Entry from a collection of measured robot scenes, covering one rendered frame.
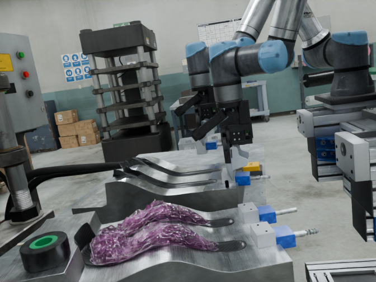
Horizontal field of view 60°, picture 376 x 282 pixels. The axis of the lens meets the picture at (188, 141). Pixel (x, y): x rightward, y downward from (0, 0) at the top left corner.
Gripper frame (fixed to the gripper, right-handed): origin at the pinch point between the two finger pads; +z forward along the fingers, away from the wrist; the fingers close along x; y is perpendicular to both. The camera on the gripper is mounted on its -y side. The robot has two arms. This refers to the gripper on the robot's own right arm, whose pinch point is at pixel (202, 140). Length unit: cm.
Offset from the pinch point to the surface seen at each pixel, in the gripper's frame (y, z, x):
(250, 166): 16.5, 11.3, -0.4
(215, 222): 9.8, 9.8, -47.3
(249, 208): 18, 7, -48
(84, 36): -215, -101, 328
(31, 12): -455, -213, 558
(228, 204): 11.7, 10.4, -36.1
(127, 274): -2, 7, -72
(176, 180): -5.3, 6.6, -24.0
